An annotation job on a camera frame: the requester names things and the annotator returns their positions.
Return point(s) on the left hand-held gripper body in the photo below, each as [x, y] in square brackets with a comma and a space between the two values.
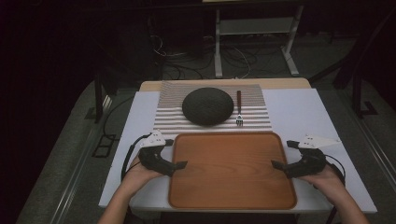
[151, 157]

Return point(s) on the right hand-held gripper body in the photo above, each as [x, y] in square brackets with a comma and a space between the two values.
[308, 163]

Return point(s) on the brown wooden tray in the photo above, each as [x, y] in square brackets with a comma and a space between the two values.
[232, 172]

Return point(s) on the person's right hand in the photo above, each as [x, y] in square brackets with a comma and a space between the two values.
[325, 180]

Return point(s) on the person's left hand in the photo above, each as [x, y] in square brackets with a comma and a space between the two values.
[137, 177]

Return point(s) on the striped placemat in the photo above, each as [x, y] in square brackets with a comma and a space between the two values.
[169, 118]

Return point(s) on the white board sheet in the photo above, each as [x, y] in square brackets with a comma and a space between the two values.
[311, 118]

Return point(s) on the dark round bowl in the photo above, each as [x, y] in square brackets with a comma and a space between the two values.
[207, 106]

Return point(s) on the dark metal stand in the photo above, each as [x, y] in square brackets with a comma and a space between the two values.
[358, 96]
[99, 99]

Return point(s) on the white metal stand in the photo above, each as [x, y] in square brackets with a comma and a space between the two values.
[218, 53]

